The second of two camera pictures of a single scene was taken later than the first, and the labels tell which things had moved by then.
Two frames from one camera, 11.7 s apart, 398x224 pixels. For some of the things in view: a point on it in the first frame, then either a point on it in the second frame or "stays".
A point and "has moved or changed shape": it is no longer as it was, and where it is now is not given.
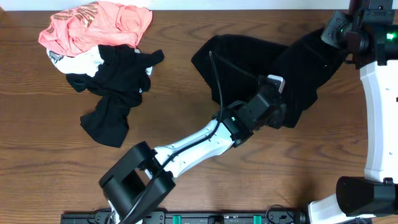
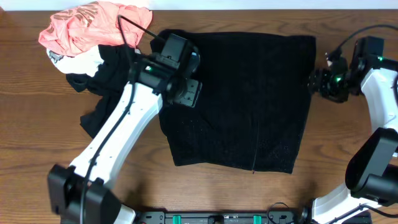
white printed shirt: [86, 64] stays
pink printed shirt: [74, 30] stays
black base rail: [187, 217] stays
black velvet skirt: [234, 66] has moved or changed shape
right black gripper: [331, 35] -> [318, 82]
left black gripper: [278, 112] -> [192, 96]
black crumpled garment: [118, 85] stays
